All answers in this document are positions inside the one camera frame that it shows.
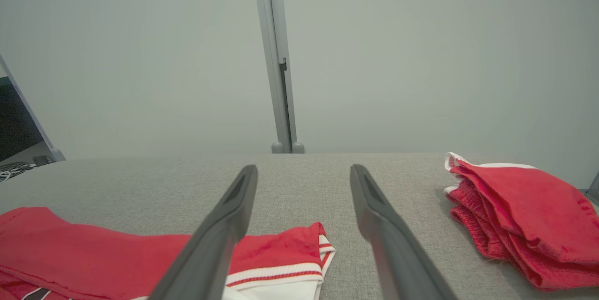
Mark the small black box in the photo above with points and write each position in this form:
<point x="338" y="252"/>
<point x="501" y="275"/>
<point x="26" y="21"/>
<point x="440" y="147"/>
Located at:
<point x="42" y="160"/>

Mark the red and white jersey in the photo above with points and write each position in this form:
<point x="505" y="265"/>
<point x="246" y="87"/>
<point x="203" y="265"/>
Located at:
<point x="103" y="258"/>

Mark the dark screen panel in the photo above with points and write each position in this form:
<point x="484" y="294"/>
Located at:
<point x="14" y="122"/>

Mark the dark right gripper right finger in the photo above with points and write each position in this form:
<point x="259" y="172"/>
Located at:
<point x="398" y="248"/>

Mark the red shorts with white stripe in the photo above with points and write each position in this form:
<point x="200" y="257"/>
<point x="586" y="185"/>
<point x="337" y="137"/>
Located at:
<point x="538" y="215"/>

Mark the grey slanted partition post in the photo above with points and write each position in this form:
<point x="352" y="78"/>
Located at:
<point x="35" y="122"/>

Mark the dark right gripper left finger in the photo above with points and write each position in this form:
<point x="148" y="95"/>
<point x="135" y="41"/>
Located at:
<point x="215" y="244"/>

